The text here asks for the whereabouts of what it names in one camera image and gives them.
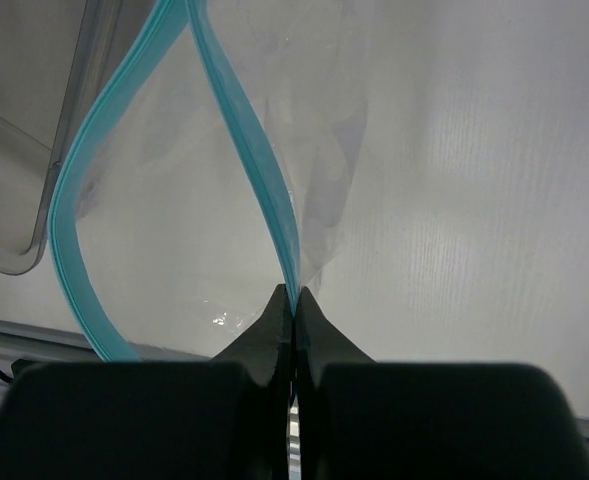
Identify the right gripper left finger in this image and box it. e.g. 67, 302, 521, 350
0, 286, 292, 479

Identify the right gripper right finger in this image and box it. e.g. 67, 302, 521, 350
293, 290, 589, 479

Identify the clear zip top bag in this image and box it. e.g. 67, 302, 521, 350
48, 1, 375, 361

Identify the clear plastic tray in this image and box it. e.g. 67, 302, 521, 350
0, 0, 128, 276

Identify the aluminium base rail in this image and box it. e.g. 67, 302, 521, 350
0, 320, 99, 375

